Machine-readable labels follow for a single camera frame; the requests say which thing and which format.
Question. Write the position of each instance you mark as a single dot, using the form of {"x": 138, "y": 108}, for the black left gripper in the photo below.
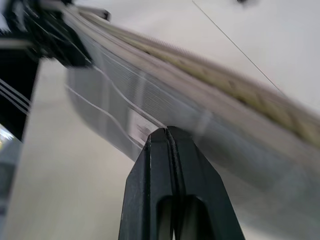
{"x": 17, "y": 15}

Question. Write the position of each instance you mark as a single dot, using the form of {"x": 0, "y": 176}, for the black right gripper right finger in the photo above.
{"x": 200, "y": 175}

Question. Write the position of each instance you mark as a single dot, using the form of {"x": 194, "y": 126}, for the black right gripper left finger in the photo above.
{"x": 142, "y": 190}

